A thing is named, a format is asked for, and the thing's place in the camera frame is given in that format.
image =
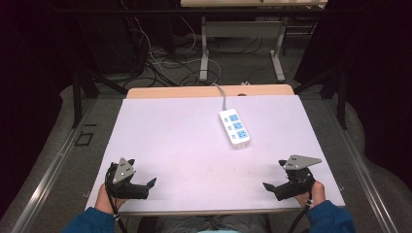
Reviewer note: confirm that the person's grey trouser legs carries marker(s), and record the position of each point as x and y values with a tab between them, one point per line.
181	224

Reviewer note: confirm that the white power strip blue sockets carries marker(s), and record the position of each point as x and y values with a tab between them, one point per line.
233	128

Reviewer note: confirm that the desk with grey metal legs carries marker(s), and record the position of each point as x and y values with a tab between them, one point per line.
243	29

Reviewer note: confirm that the person's right hand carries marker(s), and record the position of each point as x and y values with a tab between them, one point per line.
316	194

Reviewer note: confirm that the white table cover sheet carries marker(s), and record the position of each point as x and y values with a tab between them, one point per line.
181	155

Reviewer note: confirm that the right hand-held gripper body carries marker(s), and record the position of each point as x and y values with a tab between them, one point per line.
294	187

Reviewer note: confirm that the black metal stand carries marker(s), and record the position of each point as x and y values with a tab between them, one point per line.
341	97
77	97

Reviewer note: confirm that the light wooden table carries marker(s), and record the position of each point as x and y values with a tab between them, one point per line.
168	92

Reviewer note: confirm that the person's left hand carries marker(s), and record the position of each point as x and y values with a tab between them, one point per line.
104	201

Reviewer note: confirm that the dark curtain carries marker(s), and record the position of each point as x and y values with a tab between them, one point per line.
382	64
29	81

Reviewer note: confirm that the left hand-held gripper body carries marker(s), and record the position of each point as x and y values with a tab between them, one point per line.
124	189

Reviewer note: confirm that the metal floor rail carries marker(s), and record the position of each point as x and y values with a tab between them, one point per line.
48	174
366	174

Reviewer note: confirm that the black floor hatch frame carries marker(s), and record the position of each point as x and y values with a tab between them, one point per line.
84	139

